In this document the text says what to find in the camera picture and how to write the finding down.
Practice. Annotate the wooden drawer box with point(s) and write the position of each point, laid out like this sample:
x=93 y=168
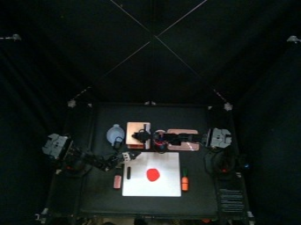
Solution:
x=133 y=128

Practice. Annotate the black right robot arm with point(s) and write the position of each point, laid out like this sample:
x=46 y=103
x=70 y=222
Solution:
x=188 y=137

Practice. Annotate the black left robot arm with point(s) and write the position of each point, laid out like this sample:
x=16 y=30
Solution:
x=94 y=160

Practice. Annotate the red dough piece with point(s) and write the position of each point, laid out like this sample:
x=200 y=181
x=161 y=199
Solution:
x=153 y=174

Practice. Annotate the black stick tool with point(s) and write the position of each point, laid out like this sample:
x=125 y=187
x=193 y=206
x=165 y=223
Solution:
x=127 y=172

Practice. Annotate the pink rectangular tray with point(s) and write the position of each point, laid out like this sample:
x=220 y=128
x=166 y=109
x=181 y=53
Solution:
x=189 y=146

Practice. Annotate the pink rectangular block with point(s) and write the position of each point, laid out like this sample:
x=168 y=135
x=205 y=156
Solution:
x=117 y=181

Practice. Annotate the white cutting board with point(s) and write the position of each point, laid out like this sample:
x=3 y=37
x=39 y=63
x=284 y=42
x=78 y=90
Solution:
x=165 y=187

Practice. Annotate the orange toy carrot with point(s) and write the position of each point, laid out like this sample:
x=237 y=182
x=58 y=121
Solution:
x=185 y=183

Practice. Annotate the metal frame corner bracket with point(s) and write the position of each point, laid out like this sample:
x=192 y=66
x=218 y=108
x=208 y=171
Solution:
x=293 y=39
x=71 y=103
x=150 y=103
x=228 y=106

